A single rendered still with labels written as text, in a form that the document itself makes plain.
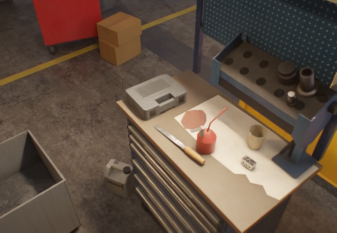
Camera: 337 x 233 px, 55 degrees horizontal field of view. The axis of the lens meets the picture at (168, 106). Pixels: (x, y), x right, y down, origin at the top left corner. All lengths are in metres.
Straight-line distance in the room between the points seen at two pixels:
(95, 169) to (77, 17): 1.87
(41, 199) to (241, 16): 1.39
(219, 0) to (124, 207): 1.55
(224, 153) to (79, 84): 2.30
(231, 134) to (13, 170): 1.52
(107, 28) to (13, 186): 1.93
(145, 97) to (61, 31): 2.42
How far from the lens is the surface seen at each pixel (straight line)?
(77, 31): 3.92
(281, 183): 1.42
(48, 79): 3.66
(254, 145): 1.47
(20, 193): 2.28
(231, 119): 1.62
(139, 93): 1.64
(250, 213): 1.31
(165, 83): 1.69
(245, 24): 1.51
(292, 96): 1.24
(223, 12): 1.59
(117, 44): 3.54
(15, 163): 2.40
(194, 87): 1.79
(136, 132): 1.67
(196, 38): 1.78
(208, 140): 1.39
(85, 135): 2.92
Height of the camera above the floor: 2.05
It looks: 42 degrees down
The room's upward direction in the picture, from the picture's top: straight up
